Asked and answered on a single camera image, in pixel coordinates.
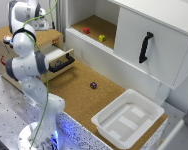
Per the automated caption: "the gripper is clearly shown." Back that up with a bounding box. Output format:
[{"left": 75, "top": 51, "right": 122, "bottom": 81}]
[{"left": 34, "top": 14, "right": 53, "bottom": 31}]

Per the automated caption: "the wooden drawer box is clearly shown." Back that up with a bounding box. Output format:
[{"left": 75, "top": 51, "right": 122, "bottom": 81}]
[{"left": 0, "top": 25, "right": 65, "bottom": 92}]

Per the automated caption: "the wooden drawer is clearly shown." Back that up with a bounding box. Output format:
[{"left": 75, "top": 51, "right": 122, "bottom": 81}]
[{"left": 39, "top": 44, "right": 76, "bottom": 83}]

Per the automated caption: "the red button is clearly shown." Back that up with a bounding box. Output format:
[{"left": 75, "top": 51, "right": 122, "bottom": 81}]
[{"left": 2, "top": 34, "right": 13, "bottom": 44}]

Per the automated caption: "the pink block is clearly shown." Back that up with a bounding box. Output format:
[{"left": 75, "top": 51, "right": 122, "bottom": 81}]
[{"left": 83, "top": 26, "right": 91, "bottom": 35}]

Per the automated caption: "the yellow block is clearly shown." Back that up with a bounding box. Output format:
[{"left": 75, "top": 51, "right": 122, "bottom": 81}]
[{"left": 98, "top": 34, "right": 107, "bottom": 43}]

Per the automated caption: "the white cabinet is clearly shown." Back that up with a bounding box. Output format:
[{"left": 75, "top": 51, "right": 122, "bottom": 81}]
[{"left": 65, "top": 0, "right": 188, "bottom": 105}]

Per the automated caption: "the purple block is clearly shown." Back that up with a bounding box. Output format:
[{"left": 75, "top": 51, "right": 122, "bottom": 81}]
[{"left": 89, "top": 81, "right": 98, "bottom": 90}]

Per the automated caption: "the white sliding door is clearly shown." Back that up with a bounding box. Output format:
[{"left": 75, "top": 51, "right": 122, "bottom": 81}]
[{"left": 113, "top": 6, "right": 188, "bottom": 91}]

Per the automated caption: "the white plastic box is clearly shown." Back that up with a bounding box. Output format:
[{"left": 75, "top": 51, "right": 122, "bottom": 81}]
[{"left": 90, "top": 88, "right": 166, "bottom": 150}]

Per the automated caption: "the black drawer handle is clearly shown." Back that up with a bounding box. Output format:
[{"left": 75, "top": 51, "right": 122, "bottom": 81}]
[{"left": 48, "top": 54, "right": 76, "bottom": 74}]

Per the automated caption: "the green cable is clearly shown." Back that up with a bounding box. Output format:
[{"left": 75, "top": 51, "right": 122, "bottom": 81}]
[{"left": 22, "top": 0, "right": 60, "bottom": 150}]

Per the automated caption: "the black door handle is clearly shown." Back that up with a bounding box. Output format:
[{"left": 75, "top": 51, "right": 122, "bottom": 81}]
[{"left": 138, "top": 31, "right": 155, "bottom": 65}]

